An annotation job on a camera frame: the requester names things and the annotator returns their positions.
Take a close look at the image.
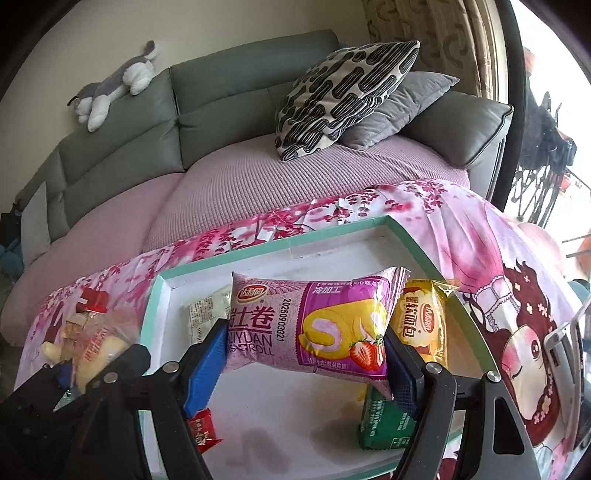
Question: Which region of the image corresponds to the blue bag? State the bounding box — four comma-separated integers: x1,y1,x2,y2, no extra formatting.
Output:
0,244,24,278

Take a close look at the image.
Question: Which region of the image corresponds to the teal shallow box tray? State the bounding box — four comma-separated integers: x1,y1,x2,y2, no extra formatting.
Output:
139,215,504,480

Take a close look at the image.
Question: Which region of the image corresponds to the pink printed blanket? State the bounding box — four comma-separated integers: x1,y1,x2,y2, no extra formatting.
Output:
14,178,591,480

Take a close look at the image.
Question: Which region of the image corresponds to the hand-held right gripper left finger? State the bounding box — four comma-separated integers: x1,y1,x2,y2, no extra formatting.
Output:
76,318,228,480

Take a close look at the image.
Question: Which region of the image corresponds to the black white patterned pillow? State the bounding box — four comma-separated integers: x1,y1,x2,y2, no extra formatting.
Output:
274,40,422,162

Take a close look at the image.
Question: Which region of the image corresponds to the grey pillow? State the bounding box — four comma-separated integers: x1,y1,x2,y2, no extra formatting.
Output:
342,71,461,151

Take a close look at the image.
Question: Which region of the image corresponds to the black bag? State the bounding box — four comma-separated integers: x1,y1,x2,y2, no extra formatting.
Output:
0,203,24,247

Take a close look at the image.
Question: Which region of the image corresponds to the pink sofa cover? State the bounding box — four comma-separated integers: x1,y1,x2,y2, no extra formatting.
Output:
0,131,469,347

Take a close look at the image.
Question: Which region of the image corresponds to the black metal rack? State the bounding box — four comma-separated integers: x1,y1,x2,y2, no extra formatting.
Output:
508,92,578,227

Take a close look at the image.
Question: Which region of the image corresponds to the grey white plush dog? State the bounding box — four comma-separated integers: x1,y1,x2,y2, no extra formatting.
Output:
67,41,160,133

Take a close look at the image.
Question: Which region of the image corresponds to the green snack packet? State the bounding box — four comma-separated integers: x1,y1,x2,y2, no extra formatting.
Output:
358,383,416,450

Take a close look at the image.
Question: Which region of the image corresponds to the dark door frame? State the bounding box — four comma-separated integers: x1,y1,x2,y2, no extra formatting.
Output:
494,0,531,204

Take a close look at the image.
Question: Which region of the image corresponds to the clear cream bread packet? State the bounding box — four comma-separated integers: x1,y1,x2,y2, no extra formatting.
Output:
74,307,144,393
41,339,70,366

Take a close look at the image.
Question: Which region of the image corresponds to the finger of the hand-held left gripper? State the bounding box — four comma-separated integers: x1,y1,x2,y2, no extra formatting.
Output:
55,360,77,388
104,343,153,384

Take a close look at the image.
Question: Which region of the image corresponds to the white chair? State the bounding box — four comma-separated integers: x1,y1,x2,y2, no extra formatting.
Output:
544,305,591,462

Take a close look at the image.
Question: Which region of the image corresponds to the small red snack packet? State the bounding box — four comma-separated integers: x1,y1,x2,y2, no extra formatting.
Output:
187,408,221,455

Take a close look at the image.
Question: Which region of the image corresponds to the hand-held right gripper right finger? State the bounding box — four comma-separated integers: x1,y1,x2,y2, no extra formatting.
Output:
383,325,542,480

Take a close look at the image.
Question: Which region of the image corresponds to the grey-green sofa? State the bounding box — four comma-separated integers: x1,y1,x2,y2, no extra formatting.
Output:
11,28,515,268

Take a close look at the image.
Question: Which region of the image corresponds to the beige patterned curtain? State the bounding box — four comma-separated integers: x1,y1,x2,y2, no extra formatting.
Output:
362,0,511,100

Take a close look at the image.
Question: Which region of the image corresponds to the purple cake roll packet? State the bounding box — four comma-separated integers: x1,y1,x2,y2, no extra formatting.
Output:
224,265,411,400

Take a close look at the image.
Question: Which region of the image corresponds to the white cushion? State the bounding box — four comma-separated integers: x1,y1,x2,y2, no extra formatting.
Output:
21,182,51,266

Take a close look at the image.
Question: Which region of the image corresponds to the yellow bread packet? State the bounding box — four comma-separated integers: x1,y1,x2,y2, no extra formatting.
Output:
390,278,459,365

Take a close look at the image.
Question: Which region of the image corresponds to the white snack packet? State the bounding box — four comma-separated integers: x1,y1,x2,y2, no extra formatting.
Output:
186,285,232,344

